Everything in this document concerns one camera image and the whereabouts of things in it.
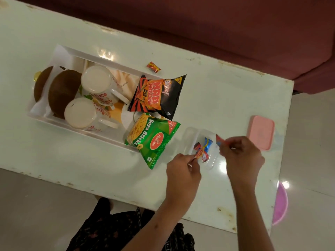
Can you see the black floral dress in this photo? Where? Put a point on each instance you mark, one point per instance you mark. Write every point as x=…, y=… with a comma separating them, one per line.
x=104, y=232

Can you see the person's right forearm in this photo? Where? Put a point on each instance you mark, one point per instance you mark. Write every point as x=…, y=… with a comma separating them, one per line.
x=252, y=219

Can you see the person's left hand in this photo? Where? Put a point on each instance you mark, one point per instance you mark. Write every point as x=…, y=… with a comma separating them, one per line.
x=182, y=180

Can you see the green snack packet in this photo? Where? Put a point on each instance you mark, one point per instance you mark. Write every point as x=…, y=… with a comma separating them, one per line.
x=151, y=138

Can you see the white floral mug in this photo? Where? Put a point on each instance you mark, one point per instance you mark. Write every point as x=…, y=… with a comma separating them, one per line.
x=79, y=113
x=95, y=79

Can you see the person's left forearm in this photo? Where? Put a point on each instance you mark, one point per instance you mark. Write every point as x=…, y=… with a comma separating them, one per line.
x=157, y=230

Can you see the blue wrapped candy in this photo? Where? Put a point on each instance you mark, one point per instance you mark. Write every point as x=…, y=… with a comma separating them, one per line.
x=208, y=143

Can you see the red yellow wrapped candy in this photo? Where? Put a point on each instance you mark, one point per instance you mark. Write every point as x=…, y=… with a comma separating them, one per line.
x=153, y=67

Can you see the small yellow object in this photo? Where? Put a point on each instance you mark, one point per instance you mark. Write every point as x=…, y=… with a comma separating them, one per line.
x=37, y=76

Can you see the cream paper napkins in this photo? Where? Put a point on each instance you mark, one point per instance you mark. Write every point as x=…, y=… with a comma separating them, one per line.
x=123, y=79

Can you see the maroon sofa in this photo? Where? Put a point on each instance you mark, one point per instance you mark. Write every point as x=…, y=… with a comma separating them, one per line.
x=209, y=23

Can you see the person's right hand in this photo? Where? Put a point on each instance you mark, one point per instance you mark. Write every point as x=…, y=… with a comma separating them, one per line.
x=244, y=162

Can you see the orange red candy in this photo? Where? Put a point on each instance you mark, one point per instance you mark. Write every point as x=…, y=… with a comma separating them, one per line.
x=199, y=154

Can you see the brown round bowl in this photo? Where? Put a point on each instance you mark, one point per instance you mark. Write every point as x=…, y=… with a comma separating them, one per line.
x=62, y=92
x=40, y=83

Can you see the black orange snack packet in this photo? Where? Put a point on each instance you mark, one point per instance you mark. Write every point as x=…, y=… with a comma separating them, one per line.
x=157, y=95

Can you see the clear plastic container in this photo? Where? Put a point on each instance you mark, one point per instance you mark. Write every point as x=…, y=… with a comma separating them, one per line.
x=188, y=139

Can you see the red white wrapped candy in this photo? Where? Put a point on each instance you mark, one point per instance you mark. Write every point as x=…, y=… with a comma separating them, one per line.
x=205, y=157

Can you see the orange plate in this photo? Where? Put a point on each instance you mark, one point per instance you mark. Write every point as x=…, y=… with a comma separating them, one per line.
x=117, y=113

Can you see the person's right fingers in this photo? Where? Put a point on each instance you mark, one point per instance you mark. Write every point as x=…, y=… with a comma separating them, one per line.
x=228, y=146

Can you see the pink plastic lid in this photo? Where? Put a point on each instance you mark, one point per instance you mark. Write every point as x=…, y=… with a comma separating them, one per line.
x=260, y=133

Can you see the person's left fingers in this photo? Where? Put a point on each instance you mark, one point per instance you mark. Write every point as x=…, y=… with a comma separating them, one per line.
x=189, y=159

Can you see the white rectangular tray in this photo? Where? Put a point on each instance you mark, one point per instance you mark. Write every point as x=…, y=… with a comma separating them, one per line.
x=65, y=56

